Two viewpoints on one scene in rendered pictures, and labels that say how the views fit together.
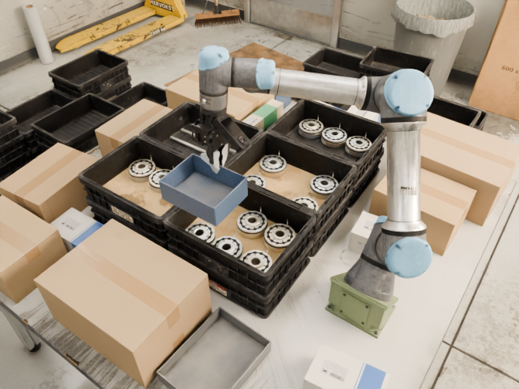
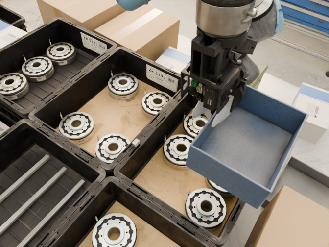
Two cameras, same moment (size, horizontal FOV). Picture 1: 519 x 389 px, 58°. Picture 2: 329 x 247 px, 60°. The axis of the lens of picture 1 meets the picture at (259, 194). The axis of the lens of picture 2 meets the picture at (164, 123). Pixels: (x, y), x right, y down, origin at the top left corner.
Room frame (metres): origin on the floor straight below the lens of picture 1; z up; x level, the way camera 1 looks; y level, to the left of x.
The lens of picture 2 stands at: (1.18, 0.47, 1.53)
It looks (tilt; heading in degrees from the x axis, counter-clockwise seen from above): 51 degrees down; 267
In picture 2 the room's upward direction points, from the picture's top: 4 degrees clockwise
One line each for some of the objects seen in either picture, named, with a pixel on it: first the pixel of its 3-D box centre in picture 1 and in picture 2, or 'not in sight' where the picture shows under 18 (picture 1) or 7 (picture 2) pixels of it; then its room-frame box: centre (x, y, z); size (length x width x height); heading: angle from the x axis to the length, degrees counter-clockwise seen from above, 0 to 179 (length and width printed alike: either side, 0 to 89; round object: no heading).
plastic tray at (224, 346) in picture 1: (215, 360); (317, 204); (0.68, 0.13, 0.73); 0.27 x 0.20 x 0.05; 143
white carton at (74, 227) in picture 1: (81, 236); not in sight; (1.14, 0.64, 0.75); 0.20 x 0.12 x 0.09; 57
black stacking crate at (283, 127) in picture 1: (327, 140); (49, 72); (1.55, -0.27, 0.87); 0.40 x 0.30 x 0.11; 56
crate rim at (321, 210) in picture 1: (289, 170); (115, 99); (1.30, -0.11, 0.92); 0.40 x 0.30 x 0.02; 56
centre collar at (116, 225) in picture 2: not in sight; (114, 234); (1.27, 0.27, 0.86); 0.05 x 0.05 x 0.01
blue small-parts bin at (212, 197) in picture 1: (204, 187); (247, 139); (1.00, 0.16, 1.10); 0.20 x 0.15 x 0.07; 56
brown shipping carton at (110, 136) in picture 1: (141, 136); not in sight; (1.70, 0.52, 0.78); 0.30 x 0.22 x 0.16; 147
